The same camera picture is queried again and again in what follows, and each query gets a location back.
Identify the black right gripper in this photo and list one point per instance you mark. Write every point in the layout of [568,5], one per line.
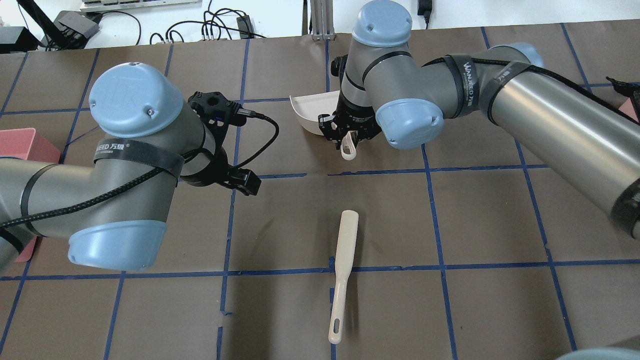
[356,118]

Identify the cream plastic dustpan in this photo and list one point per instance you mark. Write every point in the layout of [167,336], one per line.
[311,113]

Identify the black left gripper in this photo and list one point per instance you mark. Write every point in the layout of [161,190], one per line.
[223,172]

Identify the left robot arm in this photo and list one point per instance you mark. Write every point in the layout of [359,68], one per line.
[114,213]

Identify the bin with black bag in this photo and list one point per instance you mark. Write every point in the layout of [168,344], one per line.
[630,90]

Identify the aluminium frame post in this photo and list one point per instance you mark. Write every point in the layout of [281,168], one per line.
[322,20]

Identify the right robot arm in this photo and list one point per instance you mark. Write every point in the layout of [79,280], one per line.
[591,144]

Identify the black power adapter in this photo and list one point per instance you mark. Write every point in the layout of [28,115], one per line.
[245,27]

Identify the pink plastic bin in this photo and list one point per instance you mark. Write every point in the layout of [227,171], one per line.
[25,156]

